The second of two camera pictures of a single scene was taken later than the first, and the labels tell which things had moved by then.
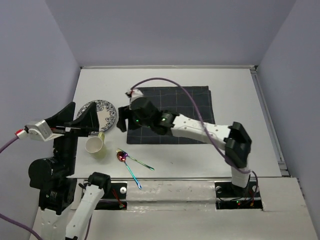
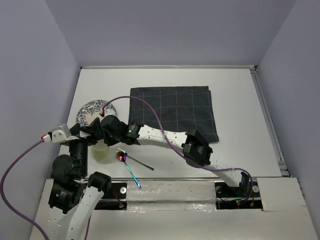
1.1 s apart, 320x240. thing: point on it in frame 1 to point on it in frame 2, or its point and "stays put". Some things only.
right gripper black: (125, 112) to (109, 141)
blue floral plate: (106, 112) stays put
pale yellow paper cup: (96, 146) stays put
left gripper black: (66, 115) to (94, 127)
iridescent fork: (126, 155) stays put
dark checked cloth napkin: (194, 102) stays put
